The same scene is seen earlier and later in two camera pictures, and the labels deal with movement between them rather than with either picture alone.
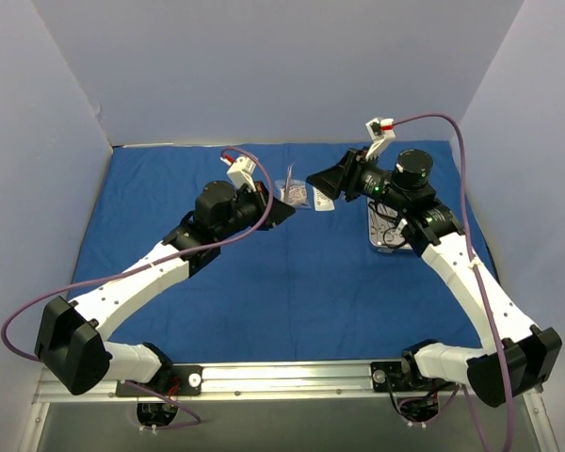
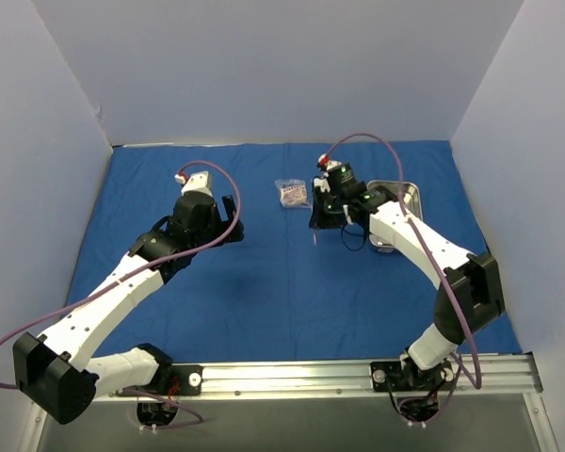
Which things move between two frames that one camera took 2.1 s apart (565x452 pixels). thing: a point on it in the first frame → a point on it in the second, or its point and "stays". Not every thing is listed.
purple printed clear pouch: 292,192 stays
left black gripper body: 265,203 → 227,220
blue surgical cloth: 310,290 stays
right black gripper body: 349,172 → 320,215
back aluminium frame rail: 199,144 stays
